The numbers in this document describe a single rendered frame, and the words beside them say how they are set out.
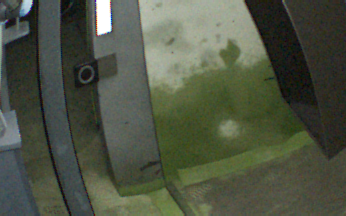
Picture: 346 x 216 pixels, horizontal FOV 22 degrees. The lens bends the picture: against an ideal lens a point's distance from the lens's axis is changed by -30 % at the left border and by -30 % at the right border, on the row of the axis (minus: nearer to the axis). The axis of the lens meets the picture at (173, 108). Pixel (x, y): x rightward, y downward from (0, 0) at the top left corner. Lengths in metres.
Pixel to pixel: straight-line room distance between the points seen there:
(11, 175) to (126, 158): 1.04
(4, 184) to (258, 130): 1.40
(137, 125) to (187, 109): 0.17
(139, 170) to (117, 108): 0.24
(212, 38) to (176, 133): 0.36
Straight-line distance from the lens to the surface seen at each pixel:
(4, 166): 3.15
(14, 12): 3.38
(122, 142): 4.04
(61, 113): 1.87
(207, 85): 4.03
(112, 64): 3.93
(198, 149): 4.11
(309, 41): 2.89
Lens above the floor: 1.83
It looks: 22 degrees down
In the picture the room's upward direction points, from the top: 8 degrees counter-clockwise
